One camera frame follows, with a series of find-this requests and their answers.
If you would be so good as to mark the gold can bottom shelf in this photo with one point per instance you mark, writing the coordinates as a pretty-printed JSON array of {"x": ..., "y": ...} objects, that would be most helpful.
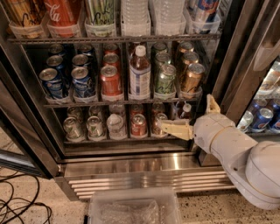
[{"x": 156, "y": 130}]

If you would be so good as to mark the blue can far-left back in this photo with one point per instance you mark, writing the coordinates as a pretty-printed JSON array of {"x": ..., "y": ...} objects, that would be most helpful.
[{"x": 56, "y": 49}]

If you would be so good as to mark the green la croix can top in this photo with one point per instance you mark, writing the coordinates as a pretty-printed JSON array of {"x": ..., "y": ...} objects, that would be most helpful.
[{"x": 100, "y": 17}]

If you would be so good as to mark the orange la croix can top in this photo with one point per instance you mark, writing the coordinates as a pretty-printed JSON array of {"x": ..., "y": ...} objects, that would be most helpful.
[{"x": 27, "y": 14}]

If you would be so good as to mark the orange gold can back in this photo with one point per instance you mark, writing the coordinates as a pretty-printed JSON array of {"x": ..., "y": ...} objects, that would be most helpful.
[{"x": 183, "y": 47}]

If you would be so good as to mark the fridge bottom steel grille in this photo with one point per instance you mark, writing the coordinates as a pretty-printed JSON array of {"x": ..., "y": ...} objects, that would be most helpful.
[{"x": 179, "y": 171}]

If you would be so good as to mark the coca-cola can top shelf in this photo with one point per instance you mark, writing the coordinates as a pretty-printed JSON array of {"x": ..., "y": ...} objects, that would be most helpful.
[{"x": 63, "y": 16}]

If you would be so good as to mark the silver green can bottom-left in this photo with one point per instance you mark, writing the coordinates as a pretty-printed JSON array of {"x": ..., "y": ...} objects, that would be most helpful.
[{"x": 73, "y": 129}]

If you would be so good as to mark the blue pepsi can middle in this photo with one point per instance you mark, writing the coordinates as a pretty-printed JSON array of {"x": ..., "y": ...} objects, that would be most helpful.
[{"x": 81, "y": 60}]

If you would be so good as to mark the clear plastic bin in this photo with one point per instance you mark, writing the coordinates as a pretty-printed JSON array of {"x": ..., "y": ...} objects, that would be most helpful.
[{"x": 156, "y": 205}]

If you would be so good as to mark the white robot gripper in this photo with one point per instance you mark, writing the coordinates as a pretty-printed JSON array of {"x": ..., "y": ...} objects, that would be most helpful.
[{"x": 207, "y": 130}]

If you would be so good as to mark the blue pepsi can back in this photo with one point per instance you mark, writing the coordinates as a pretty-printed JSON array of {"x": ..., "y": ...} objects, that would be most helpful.
[{"x": 87, "y": 49}]

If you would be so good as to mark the blue can far-left middle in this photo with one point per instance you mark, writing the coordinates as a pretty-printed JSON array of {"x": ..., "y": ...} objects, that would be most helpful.
[{"x": 56, "y": 62}]

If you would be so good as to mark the orange gold can middle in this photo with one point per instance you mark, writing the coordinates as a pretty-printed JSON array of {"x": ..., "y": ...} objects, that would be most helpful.
[{"x": 187, "y": 59}]

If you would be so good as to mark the blue can far-left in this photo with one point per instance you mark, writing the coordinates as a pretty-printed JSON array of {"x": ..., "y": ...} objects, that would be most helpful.
[
  {"x": 56, "y": 62},
  {"x": 56, "y": 49},
  {"x": 52, "y": 82}
]

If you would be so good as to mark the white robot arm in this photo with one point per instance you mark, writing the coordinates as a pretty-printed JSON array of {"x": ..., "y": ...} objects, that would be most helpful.
[{"x": 253, "y": 167}]

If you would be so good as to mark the small tea bottle bottom shelf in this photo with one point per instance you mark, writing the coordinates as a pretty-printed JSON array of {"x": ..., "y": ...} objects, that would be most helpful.
[{"x": 183, "y": 110}]

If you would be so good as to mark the middle wire shelf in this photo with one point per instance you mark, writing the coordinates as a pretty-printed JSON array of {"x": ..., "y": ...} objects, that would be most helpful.
[{"x": 102, "y": 103}]

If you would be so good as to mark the green can front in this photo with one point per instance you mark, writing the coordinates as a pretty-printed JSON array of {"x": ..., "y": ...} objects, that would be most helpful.
[{"x": 165, "y": 79}]

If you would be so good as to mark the fridge right glass door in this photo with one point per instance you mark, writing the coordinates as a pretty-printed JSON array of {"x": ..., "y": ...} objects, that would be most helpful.
[{"x": 249, "y": 43}]

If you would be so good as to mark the red can back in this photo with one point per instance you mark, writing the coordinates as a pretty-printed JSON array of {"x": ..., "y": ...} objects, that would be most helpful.
[{"x": 111, "y": 48}]

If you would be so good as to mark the red can middle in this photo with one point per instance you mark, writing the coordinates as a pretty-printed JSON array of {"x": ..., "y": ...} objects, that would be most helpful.
[{"x": 111, "y": 59}]

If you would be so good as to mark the red can bottom shelf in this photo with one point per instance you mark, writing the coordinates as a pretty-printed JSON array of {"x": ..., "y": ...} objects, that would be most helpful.
[{"x": 138, "y": 125}]

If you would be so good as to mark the orange gold can front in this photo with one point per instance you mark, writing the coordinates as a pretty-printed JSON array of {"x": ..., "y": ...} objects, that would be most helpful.
[{"x": 193, "y": 77}]

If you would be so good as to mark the top wire shelf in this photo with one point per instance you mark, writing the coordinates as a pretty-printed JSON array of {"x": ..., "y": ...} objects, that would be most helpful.
[{"x": 117, "y": 39}]

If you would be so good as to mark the orange gold can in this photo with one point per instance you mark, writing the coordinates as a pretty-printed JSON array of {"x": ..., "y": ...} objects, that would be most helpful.
[
  {"x": 183, "y": 47},
  {"x": 187, "y": 59},
  {"x": 193, "y": 77}
]

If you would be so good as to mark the tea bottle white cap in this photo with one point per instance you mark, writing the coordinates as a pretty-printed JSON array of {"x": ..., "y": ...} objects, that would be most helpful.
[{"x": 140, "y": 74}]

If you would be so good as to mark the red bull can top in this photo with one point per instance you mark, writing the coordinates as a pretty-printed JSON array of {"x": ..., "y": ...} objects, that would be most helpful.
[{"x": 203, "y": 13}]

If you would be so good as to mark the red can front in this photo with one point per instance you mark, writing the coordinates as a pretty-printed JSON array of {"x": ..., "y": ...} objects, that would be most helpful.
[{"x": 110, "y": 81}]

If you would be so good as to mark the blue can far-left front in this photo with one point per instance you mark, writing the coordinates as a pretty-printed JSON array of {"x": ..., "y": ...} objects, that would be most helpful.
[{"x": 52, "y": 82}]

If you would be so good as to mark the green can middle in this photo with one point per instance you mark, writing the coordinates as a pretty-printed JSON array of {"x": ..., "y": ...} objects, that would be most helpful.
[{"x": 162, "y": 58}]

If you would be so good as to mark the blue pepsi can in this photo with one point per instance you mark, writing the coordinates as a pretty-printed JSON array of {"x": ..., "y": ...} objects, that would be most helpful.
[
  {"x": 87, "y": 49},
  {"x": 83, "y": 83},
  {"x": 81, "y": 60}
]

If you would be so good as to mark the blue pepsi can front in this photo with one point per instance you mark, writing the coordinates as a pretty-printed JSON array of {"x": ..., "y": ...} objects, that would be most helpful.
[{"x": 83, "y": 83}]

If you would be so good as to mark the green can back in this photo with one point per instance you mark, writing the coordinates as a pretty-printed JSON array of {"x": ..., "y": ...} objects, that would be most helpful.
[{"x": 158, "y": 48}]

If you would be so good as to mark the wire shelf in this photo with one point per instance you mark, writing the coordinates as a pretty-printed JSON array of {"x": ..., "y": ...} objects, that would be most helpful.
[
  {"x": 102, "y": 103},
  {"x": 117, "y": 39}
]

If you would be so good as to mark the silver green can bottom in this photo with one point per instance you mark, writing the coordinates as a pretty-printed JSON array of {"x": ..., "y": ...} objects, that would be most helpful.
[{"x": 94, "y": 127}]

